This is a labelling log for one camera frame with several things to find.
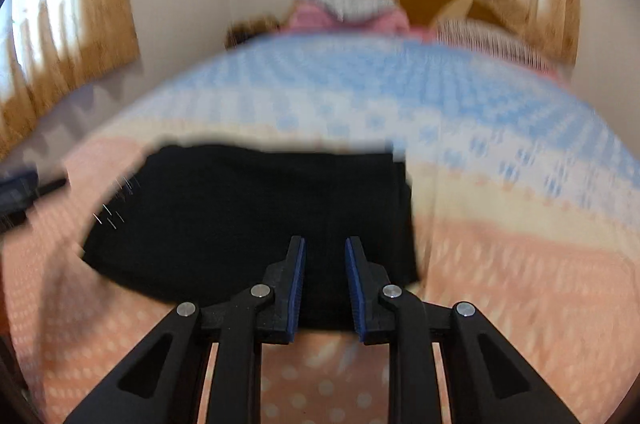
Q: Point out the golden curtain side window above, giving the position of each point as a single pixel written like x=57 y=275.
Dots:
x=49 y=48

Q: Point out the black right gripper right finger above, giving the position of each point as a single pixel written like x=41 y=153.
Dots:
x=445 y=362

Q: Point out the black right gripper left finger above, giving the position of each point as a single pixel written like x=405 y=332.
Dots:
x=195 y=352

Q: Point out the pink folded blanket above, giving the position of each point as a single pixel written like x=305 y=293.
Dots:
x=308 y=17

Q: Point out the polka dot bedspread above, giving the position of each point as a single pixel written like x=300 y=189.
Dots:
x=525 y=204

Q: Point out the black pants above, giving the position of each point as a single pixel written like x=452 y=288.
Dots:
x=200 y=224

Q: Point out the striped pillow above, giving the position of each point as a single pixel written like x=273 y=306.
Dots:
x=493 y=41

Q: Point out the grey patterned pillow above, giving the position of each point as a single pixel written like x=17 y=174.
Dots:
x=355 y=11

